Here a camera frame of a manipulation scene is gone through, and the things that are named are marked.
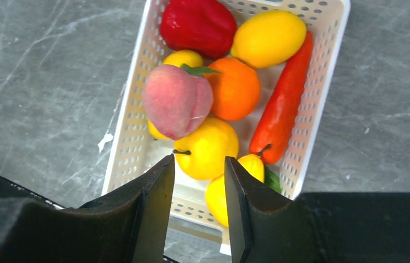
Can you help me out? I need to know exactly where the red bell pepper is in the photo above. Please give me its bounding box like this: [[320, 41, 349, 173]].
[[159, 0, 237, 59]]

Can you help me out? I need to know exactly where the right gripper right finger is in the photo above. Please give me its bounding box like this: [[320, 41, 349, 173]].
[[224, 157, 410, 262]]

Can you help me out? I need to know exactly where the yellow lemon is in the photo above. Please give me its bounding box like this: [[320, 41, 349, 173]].
[[230, 10, 307, 68]]

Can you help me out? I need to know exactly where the pink peach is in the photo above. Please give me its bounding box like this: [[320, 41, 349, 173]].
[[142, 64, 215, 140]]

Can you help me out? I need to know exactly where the yellow apple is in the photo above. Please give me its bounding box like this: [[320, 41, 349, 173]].
[[173, 117, 239, 180]]

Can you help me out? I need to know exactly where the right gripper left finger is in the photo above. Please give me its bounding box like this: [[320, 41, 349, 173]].
[[0, 156, 175, 262]]

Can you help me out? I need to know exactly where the orange tangerine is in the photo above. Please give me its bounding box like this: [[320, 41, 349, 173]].
[[205, 58, 261, 121]]

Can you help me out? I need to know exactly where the red orange carrot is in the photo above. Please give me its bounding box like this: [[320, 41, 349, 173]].
[[249, 31, 314, 165]]

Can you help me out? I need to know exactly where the white perforated plastic basket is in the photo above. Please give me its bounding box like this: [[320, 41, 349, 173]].
[[102, 1, 350, 255]]

